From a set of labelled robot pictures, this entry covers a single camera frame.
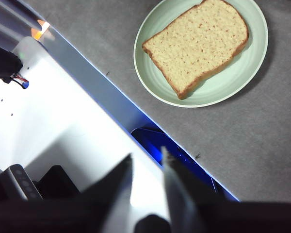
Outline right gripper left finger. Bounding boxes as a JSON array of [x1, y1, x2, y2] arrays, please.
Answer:
[[0, 154, 133, 233]]

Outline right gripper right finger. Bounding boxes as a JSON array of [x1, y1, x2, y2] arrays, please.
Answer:
[[162, 146, 291, 233]]

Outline pale green round plate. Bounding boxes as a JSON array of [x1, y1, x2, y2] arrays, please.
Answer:
[[133, 0, 269, 108]]

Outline toasted bread slice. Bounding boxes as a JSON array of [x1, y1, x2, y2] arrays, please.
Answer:
[[142, 0, 249, 100]]

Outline white device with green light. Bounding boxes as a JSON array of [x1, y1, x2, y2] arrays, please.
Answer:
[[11, 36, 48, 65]]

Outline orange and white tag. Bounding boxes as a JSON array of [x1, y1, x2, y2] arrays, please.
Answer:
[[30, 19, 51, 41]]

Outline red and blue wires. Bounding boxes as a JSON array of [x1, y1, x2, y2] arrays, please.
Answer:
[[9, 73, 30, 90]]

